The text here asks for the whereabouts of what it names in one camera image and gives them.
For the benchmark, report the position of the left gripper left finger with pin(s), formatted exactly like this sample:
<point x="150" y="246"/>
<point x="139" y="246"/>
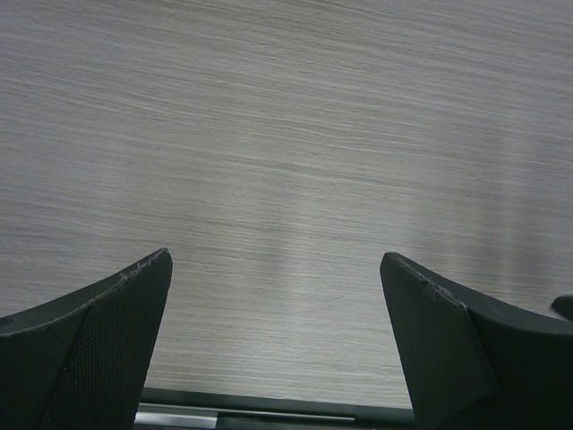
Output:
<point x="80" y="361"/>

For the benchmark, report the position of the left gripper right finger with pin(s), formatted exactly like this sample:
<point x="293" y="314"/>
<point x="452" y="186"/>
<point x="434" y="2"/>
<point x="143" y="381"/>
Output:
<point x="472" y="361"/>

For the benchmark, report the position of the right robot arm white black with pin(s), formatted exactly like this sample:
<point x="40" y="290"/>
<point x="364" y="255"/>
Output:
<point x="563" y="306"/>

